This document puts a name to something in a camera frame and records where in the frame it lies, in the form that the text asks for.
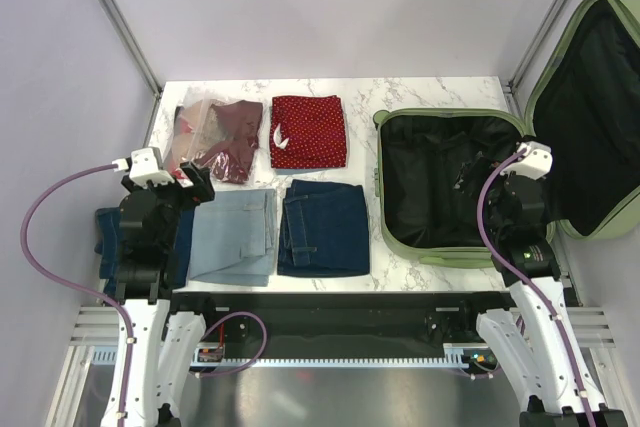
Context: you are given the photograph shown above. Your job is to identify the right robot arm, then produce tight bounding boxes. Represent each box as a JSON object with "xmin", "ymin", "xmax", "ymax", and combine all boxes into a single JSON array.
[{"xmin": 457, "ymin": 141, "xmax": 628, "ymax": 426}]

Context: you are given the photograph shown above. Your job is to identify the left aluminium frame post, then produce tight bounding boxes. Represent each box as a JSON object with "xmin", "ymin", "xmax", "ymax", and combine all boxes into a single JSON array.
[{"xmin": 68, "ymin": 0, "xmax": 164, "ymax": 97}]

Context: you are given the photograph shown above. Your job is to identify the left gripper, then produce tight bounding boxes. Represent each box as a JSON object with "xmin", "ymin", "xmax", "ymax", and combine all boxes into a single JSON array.
[{"xmin": 122, "ymin": 160, "xmax": 213, "ymax": 247}]

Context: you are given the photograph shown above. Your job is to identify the dark blue jeans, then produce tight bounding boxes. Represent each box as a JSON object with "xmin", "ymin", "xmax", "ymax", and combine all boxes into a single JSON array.
[
  {"xmin": 94, "ymin": 207, "xmax": 195, "ymax": 297},
  {"xmin": 277, "ymin": 179, "xmax": 370, "ymax": 278}
]

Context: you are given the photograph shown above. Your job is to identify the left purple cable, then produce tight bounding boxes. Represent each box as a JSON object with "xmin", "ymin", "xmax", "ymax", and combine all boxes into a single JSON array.
[{"xmin": 20, "ymin": 163, "xmax": 135, "ymax": 421}]

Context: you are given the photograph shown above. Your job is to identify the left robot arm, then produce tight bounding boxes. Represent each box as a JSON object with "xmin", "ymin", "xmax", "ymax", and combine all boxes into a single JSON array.
[{"xmin": 101, "ymin": 162, "xmax": 220, "ymax": 426}]

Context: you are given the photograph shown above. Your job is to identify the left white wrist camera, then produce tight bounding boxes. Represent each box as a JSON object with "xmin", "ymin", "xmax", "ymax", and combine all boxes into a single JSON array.
[{"xmin": 111, "ymin": 147, "xmax": 175, "ymax": 190}]

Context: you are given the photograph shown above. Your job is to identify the right aluminium frame post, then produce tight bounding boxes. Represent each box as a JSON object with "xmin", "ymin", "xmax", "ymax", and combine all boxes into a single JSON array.
[{"xmin": 501, "ymin": 0, "xmax": 569, "ymax": 95}]

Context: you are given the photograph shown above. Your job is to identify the clear bag with maroon clothes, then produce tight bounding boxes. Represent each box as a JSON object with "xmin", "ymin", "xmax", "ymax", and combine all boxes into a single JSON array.
[{"xmin": 164, "ymin": 87, "xmax": 264, "ymax": 185}]

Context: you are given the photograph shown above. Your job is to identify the red polka dot garment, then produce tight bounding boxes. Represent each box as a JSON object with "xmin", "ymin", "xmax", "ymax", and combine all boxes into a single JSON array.
[{"xmin": 269, "ymin": 95, "xmax": 348, "ymax": 170}]

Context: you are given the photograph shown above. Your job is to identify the green open suitcase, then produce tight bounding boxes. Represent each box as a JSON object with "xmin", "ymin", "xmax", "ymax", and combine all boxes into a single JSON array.
[{"xmin": 373, "ymin": 0, "xmax": 639, "ymax": 269}]

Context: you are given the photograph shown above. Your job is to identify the aluminium frame post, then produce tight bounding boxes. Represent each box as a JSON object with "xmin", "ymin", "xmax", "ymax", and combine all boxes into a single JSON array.
[
  {"xmin": 501, "ymin": 0, "xmax": 569, "ymax": 95},
  {"xmin": 68, "ymin": 0, "xmax": 164, "ymax": 97}
]

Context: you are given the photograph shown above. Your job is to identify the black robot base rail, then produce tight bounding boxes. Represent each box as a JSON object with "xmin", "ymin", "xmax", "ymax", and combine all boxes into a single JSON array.
[{"xmin": 171, "ymin": 291, "xmax": 515, "ymax": 360}]

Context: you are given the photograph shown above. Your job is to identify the light blue jeans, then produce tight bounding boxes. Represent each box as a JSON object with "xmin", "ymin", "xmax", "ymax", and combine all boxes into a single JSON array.
[{"xmin": 189, "ymin": 189, "xmax": 276, "ymax": 287}]

